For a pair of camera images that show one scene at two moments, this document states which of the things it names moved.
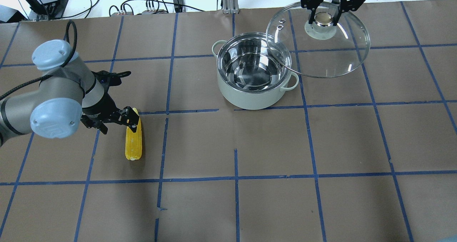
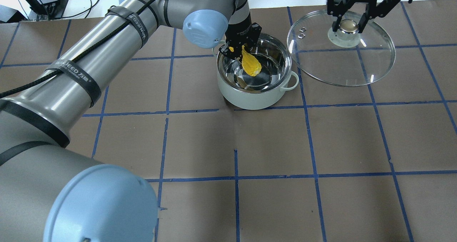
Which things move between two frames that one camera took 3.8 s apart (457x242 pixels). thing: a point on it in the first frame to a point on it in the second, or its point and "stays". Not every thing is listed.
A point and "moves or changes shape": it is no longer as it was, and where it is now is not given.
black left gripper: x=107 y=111 to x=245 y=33
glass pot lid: x=320 y=49 moves or changes shape
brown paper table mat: x=371 y=156 stays
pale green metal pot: x=253 y=71 stays
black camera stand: x=47 y=6 stays
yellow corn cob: x=133 y=141 to x=250 y=63
